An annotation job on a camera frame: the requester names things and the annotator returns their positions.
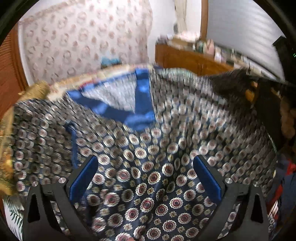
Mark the navy patterned satin top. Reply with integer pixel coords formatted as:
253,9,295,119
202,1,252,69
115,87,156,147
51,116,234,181
11,68,277,240

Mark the person right hand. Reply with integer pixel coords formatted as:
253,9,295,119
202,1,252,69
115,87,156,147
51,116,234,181
280,97,295,139

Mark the palm leaf print cloth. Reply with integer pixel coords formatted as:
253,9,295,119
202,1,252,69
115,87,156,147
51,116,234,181
3,195,24,240

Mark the grey window blind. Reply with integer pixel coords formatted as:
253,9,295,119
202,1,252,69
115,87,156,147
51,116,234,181
207,0,285,79

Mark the pink thermos jug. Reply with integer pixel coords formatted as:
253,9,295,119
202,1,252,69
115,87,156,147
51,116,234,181
204,39,215,58

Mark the wooden sideboard cabinet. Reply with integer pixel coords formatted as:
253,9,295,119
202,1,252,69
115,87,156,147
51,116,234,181
155,44,234,76

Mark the cardboard box with cloth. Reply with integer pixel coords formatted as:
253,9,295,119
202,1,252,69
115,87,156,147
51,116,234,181
168,32,200,48

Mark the beige tied side curtain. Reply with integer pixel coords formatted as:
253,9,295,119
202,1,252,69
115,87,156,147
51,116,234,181
174,0,187,33

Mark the gold patterned pillow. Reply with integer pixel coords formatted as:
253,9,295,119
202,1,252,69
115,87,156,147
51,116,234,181
0,80,50,196

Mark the floral bed blanket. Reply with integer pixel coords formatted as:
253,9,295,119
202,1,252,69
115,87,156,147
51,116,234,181
47,64,153,100

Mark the blue item on box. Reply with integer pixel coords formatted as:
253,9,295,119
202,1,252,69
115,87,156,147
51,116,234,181
101,57,122,69

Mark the pink circle sheer curtain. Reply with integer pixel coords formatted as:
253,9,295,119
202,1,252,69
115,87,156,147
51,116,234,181
18,1,152,84

